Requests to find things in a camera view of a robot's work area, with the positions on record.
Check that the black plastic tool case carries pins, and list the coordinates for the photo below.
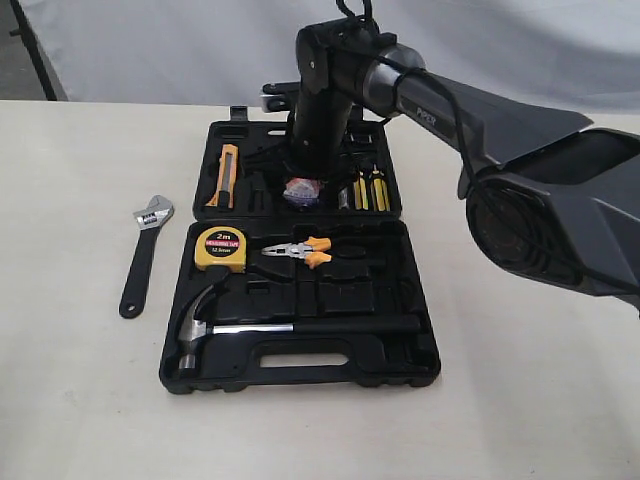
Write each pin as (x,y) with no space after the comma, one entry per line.
(373,272)

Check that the tape roll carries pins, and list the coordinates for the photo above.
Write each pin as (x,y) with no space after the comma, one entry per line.
(302,192)

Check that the yellow tape measure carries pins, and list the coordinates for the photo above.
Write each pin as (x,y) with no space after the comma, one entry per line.
(221,246)

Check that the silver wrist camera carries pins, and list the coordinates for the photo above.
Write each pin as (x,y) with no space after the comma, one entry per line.
(279,97)

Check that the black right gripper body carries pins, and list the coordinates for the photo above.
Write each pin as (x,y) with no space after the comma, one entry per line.
(277,157)

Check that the black metal frame post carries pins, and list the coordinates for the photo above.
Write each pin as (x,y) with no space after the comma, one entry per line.
(25,33)

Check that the yellow black screwdriver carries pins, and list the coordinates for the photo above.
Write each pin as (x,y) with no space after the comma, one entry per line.
(379,190)
(361,201)

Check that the orange handled pliers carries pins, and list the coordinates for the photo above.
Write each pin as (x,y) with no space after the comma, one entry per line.
(313,252)

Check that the claw hammer black handle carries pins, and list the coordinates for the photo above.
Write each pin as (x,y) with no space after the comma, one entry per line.
(194,328)

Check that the orange utility knife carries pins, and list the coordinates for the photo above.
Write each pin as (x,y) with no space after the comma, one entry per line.
(223,196)

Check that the adjustable wrench black handle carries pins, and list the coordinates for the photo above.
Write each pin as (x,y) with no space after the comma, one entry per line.
(150,221)

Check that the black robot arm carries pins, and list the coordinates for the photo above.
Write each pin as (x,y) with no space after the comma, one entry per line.
(549,197)

